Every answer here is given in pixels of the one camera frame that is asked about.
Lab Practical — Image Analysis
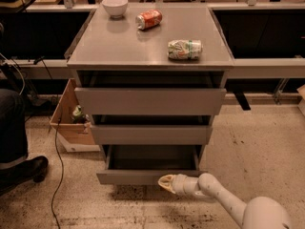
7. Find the cardboard box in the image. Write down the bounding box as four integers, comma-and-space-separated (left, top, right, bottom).
50, 79, 100, 153

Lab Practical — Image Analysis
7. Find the green bottle in box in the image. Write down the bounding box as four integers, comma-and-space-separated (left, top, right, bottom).
71, 105, 87, 124

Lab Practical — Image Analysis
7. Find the grey top drawer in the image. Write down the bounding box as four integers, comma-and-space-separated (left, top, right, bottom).
75, 71, 226, 115

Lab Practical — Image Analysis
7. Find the grey middle drawer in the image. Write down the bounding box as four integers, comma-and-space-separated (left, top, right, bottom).
91, 115, 213, 145

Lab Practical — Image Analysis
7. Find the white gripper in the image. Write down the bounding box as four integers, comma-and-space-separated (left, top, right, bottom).
158, 174, 200, 197

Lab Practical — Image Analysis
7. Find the white ceramic bowl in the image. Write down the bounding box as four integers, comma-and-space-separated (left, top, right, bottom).
102, 0, 129, 18

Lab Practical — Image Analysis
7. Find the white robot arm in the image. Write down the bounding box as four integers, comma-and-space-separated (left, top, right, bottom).
158, 173, 293, 229

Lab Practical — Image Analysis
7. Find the black floor cable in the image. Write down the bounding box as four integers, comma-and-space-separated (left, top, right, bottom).
51, 117, 66, 229

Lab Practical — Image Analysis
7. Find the green white soda can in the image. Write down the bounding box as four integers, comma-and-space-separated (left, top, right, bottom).
168, 40, 202, 60

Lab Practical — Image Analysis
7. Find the black shoe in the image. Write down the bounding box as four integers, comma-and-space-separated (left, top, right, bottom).
0, 156, 49, 196

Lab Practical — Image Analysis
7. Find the grey drawer cabinet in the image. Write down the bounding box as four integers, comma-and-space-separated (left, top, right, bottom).
67, 2, 235, 164

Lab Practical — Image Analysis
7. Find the grey bottom drawer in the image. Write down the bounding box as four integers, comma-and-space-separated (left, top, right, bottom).
97, 145, 204, 185

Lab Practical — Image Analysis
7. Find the orange soda can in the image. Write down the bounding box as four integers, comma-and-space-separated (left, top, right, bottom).
135, 10, 163, 31

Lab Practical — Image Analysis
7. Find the grey drawer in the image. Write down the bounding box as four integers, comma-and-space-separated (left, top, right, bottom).
91, 115, 213, 145
75, 71, 226, 115
97, 145, 204, 185

